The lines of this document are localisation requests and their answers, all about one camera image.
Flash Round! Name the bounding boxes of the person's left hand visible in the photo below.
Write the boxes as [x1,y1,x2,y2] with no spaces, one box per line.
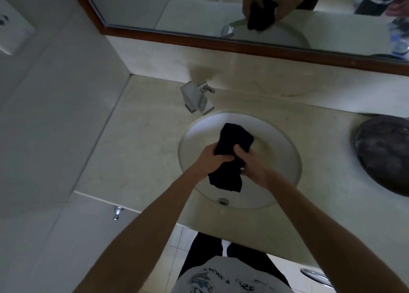
[191,142,236,183]

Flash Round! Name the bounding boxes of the chrome towel ring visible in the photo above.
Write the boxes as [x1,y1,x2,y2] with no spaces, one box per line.
[300,268,336,290]

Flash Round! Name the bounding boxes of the white printed t-shirt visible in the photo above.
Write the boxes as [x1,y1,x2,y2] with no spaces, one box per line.
[172,256,293,293]

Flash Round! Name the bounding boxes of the dark blue cleaning cloth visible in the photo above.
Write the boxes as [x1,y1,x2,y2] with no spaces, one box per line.
[207,123,255,194]

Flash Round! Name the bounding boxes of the white oval sink basin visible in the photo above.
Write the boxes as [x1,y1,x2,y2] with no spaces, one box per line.
[178,110,302,210]

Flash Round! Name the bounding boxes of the wood framed wall mirror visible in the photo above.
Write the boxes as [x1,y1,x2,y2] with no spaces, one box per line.
[65,0,409,77]

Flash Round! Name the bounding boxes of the chrome square faucet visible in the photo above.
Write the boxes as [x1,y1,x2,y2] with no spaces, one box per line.
[179,80,216,116]

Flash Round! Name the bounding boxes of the person's right forearm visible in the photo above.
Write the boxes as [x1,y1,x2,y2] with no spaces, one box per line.
[268,174,409,293]

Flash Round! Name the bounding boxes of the person's left forearm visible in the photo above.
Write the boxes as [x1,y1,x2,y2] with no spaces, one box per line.
[73,169,208,293]

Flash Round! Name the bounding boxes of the beige marble sink countertop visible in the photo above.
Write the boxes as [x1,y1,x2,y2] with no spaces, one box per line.
[75,74,409,274]

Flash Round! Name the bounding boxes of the white wall socket plate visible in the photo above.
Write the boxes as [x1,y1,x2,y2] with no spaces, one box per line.
[0,0,36,56]

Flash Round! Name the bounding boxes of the person's right hand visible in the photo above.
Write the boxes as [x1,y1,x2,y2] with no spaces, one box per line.
[233,144,282,191]

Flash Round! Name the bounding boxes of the black round tray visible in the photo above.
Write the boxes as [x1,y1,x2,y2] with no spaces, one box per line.
[351,115,409,198]

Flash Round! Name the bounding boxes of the black trousers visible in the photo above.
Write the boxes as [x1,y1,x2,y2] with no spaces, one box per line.
[179,232,291,287]

